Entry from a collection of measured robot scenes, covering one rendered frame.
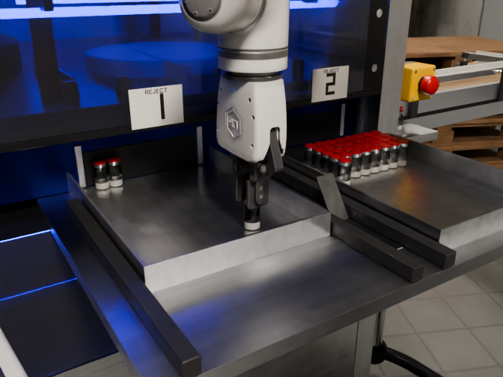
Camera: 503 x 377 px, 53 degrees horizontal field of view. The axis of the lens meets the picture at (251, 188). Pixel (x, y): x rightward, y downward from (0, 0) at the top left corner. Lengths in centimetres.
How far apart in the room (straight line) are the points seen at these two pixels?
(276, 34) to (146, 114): 28
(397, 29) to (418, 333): 125
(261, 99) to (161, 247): 23
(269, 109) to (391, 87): 52
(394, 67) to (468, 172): 27
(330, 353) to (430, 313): 91
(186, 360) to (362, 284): 23
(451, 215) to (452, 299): 147
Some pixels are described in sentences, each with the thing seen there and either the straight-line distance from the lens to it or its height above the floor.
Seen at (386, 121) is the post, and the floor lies 93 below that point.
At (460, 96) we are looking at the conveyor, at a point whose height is 91.
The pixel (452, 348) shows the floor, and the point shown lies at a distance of 200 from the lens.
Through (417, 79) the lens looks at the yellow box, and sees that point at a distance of 113.
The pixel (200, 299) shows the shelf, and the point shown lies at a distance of 56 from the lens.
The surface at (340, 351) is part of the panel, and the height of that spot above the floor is 37.
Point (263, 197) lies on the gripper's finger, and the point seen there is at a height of 93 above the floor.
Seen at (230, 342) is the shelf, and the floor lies 88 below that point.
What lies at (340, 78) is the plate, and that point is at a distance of 98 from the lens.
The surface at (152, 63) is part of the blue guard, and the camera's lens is 78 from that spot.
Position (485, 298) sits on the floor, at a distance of 231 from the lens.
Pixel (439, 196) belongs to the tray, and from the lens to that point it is 85.
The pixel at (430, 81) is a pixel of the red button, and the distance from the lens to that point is 112.
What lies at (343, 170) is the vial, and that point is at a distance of 84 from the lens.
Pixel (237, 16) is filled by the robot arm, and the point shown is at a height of 117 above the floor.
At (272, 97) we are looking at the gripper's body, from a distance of 60.
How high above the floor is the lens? 120
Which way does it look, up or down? 23 degrees down
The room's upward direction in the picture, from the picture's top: straight up
